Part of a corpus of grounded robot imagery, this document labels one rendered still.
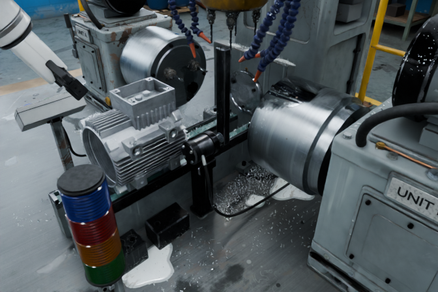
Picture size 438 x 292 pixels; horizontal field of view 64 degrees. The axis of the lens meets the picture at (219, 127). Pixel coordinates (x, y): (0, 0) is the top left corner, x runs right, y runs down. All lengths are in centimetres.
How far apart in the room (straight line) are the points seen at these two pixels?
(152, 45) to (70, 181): 74
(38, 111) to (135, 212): 36
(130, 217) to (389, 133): 62
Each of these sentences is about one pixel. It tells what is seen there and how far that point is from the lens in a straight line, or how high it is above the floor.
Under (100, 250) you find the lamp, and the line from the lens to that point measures 54.
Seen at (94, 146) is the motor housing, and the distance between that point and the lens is 94.
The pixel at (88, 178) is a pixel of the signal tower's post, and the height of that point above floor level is 122.
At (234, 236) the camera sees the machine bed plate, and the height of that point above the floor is 80.
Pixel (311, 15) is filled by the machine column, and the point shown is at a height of 126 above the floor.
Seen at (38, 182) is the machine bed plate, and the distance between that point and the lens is 122.
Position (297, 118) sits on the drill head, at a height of 113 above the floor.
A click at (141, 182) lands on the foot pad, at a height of 97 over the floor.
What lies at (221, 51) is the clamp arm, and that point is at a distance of 79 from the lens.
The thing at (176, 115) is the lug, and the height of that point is 108.
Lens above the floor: 151
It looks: 32 degrees down
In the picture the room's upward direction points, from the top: straight up
